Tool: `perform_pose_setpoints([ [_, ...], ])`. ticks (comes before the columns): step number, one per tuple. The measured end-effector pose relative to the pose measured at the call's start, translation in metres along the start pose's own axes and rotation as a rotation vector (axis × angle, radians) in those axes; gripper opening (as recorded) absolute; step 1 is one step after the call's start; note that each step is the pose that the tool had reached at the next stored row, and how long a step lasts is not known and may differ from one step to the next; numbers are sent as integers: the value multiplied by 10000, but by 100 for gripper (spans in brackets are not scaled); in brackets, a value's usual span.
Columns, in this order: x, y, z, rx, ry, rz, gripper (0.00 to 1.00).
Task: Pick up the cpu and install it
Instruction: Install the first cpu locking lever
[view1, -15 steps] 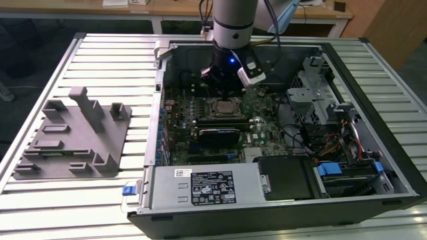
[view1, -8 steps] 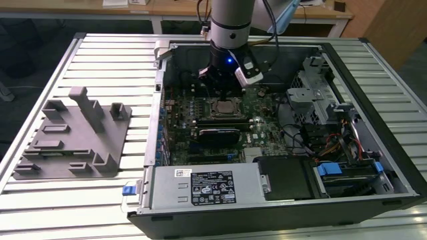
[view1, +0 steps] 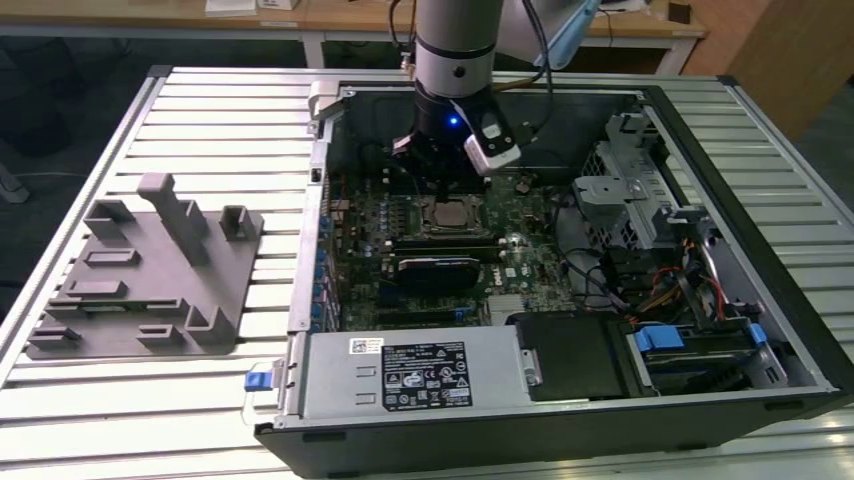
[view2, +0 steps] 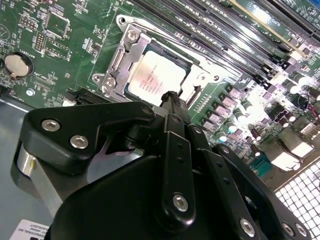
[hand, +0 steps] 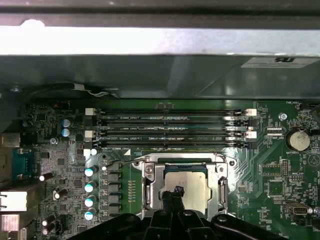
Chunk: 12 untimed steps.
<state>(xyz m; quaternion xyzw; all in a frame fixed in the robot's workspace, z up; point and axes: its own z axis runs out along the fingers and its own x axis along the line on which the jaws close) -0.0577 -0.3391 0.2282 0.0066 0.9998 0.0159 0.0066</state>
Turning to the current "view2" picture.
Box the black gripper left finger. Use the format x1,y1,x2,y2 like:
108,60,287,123
9,90,197,227

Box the silver topped CPU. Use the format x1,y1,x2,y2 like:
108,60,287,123
124,43,193,107

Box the metal socket cover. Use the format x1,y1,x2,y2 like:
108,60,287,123
106,29,221,107

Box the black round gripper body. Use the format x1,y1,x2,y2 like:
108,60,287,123
46,152,243,240

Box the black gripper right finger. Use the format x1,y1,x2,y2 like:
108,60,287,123
172,90,313,240

